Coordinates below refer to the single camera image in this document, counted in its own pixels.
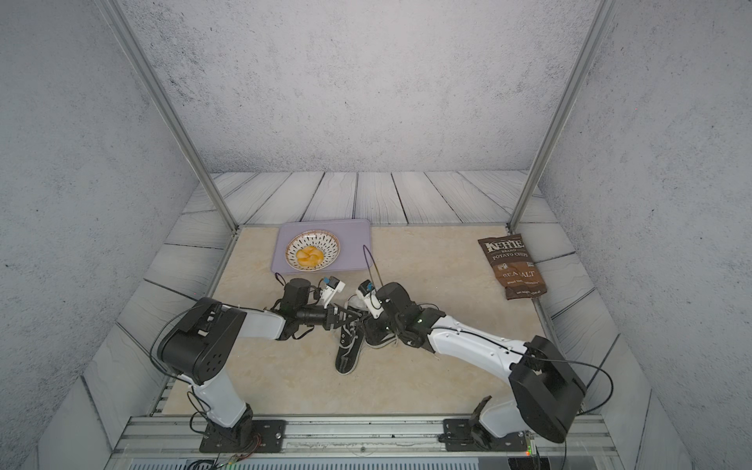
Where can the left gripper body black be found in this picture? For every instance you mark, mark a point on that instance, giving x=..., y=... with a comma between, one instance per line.
x=321, y=317

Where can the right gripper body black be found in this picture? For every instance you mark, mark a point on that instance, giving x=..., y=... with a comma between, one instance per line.
x=378, y=328

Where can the black canvas sneaker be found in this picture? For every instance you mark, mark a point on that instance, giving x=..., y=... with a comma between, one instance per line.
x=350, y=344
x=357, y=304

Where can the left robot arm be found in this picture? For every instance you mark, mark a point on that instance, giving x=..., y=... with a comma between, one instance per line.
x=199, y=345

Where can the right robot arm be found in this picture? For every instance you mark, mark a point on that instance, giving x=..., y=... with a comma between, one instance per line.
x=547, y=392

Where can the yellow bread roll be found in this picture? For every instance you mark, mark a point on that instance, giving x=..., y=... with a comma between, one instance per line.
x=310, y=257

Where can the patterned ceramic bowl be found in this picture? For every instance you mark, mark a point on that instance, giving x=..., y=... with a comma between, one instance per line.
x=326, y=241

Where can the lavender tray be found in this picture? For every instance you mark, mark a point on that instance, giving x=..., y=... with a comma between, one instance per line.
x=340, y=242

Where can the brown potato chips bag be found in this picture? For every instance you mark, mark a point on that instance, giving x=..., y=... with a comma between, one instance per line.
x=513, y=267

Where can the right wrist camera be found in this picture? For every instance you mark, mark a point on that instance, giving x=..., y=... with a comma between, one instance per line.
x=366, y=292

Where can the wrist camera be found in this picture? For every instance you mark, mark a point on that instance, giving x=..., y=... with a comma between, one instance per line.
x=331, y=287
x=366, y=292

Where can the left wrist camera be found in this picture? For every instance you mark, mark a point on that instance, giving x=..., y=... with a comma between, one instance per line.
x=331, y=287

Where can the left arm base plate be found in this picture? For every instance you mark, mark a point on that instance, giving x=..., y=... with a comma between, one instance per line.
x=264, y=437

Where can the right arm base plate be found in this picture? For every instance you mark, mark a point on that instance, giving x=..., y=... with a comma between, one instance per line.
x=468, y=435

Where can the aluminium front rail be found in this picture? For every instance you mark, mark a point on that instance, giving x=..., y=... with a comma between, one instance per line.
x=359, y=442

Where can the left aluminium frame post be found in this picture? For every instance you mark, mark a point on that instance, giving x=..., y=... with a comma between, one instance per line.
x=114, y=16

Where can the aluminium frame post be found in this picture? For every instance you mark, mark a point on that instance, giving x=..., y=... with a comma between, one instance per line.
x=114, y=16
x=599, y=25

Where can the right aluminium frame post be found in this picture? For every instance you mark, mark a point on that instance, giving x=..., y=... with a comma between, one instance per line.
x=599, y=25

